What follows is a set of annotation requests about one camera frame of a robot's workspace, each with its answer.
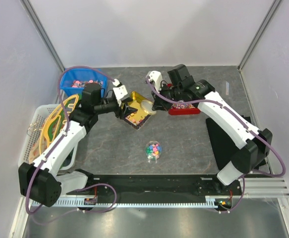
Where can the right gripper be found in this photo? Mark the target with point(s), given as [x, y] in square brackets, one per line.
[159, 103]

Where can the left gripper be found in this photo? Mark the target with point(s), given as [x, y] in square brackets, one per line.
[126, 110]

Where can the gold tin of star candies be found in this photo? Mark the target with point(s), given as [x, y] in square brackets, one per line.
[137, 116]

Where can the round wooden jar lid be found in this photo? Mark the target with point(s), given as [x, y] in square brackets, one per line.
[147, 107]

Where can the blue plastic bin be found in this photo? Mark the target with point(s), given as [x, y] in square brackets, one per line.
[74, 80]

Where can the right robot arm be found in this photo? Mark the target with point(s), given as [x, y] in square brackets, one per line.
[207, 99]

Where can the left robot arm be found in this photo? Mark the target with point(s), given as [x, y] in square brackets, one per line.
[39, 181]

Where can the red tray of lollipops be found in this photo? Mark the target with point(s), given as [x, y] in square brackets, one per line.
[180, 109]

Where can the clear glass jar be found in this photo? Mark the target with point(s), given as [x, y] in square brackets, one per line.
[153, 151]

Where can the black cloth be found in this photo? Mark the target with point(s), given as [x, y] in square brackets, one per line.
[221, 143]

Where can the white plastic basket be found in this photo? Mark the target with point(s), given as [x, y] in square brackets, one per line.
[30, 149]

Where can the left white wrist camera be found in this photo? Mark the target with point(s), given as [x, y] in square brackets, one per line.
[120, 91]

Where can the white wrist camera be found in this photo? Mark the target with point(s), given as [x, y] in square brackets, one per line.
[155, 78]
[120, 91]

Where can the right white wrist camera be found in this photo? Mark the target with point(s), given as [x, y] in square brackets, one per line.
[155, 78]

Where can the yellow green wire hanger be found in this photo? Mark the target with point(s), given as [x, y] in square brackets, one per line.
[55, 122]

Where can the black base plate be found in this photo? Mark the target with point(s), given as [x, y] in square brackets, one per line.
[140, 189]

